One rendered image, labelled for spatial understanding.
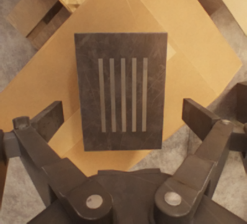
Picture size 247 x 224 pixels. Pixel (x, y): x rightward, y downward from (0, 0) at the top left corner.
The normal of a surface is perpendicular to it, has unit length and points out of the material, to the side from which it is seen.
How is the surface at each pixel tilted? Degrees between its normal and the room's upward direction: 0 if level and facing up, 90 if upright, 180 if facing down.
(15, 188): 0
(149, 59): 0
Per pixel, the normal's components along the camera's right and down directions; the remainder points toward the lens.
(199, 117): -1.00, 0.02
